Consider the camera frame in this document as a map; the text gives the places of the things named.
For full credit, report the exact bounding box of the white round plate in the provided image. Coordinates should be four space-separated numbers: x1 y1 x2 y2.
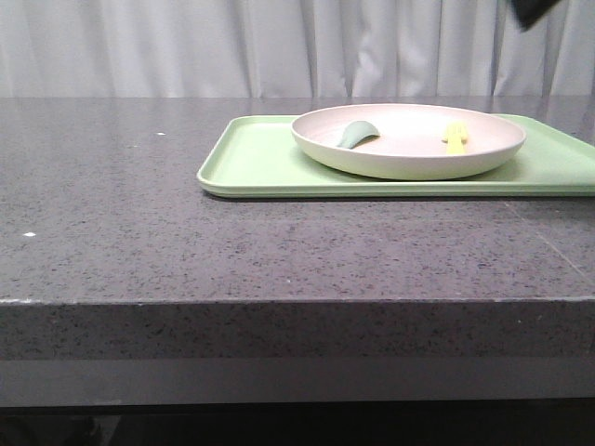
291 103 526 180

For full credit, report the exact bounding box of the yellow plastic fork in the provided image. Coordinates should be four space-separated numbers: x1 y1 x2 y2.
442 121 468 155

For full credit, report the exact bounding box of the light green serving tray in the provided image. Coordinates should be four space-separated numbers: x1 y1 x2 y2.
197 114 594 199

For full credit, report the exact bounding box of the pale green plastic spoon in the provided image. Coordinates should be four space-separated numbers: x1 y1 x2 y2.
337 120 380 150

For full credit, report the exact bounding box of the white pleated curtain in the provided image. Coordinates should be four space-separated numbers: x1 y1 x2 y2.
1 1 594 98

